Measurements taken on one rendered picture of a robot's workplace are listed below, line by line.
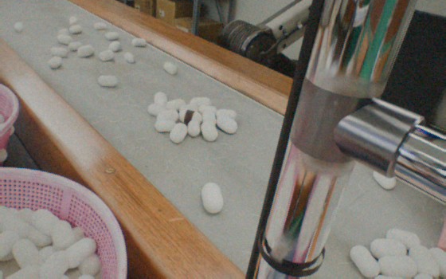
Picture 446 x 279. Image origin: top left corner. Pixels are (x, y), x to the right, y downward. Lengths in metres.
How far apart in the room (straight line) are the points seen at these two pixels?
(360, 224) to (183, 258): 0.21
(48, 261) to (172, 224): 0.11
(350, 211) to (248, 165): 0.14
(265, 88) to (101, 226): 0.41
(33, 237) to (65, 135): 0.13
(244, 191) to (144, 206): 0.13
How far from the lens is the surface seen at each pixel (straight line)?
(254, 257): 0.17
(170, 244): 0.32
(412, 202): 0.51
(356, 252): 0.38
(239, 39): 0.95
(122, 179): 0.39
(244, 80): 0.69
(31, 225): 0.40
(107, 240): 0.34
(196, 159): 0.46
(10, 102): 0.57
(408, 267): 0.39
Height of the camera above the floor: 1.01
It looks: 29 degrees down
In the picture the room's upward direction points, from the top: 8 degrees clockwise
